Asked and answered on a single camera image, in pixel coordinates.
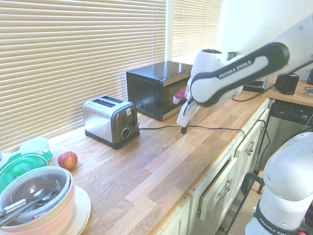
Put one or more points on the pink bowl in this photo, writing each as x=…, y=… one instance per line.
x=66, y=210

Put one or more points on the clear plastic container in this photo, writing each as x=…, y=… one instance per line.
x=31, y=178

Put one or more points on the black and steel microwave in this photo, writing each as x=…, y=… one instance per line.
x=151, y=90

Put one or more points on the green clamp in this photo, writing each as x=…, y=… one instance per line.
x=254, y=180

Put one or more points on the metal utensils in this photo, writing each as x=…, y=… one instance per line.
x=22, y=204

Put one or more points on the green container lid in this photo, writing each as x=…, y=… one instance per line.
x=22, y=164

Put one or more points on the wide beige window blind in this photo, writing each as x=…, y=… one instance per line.
x=73, y=61

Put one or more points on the black flat countertop appliance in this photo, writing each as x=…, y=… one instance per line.
x=255, y=86

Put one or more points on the stainless steel two-slot toaster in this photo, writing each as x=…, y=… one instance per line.
x=102, y=120

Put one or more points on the cream bowl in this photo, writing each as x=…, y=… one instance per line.
x=71, y=182

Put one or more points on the white plate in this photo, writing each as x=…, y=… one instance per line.
x=84, y=208

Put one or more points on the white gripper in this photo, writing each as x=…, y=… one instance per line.
x=187, y=113

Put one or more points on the stainless steel dishwasher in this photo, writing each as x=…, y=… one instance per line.
x=283, y=127

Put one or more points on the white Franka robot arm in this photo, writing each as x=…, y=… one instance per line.
x=220, y=85

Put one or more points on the red apple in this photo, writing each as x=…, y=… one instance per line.
x=67, y=160

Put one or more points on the white mug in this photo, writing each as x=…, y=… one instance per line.
x=34, y=145

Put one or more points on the black box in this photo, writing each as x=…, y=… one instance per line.
x=287, y=83

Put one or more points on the narrow beige window blind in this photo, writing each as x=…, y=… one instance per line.
x=195, y=27

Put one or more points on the white open drawer front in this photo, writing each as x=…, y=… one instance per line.
x=220, y=186

